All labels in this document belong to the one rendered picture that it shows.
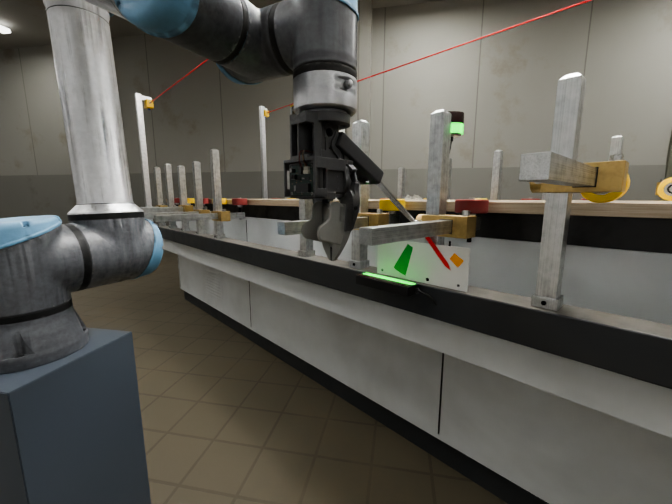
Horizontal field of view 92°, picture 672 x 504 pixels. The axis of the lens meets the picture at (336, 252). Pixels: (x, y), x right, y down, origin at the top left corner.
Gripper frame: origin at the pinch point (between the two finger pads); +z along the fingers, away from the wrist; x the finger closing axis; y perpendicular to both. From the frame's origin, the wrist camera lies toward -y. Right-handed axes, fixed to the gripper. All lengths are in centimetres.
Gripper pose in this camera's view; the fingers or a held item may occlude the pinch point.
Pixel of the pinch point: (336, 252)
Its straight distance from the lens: 51.1
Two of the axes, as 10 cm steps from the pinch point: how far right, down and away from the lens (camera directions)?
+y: -7.2, 1.1, -6.8
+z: 0.0, 9.9, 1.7
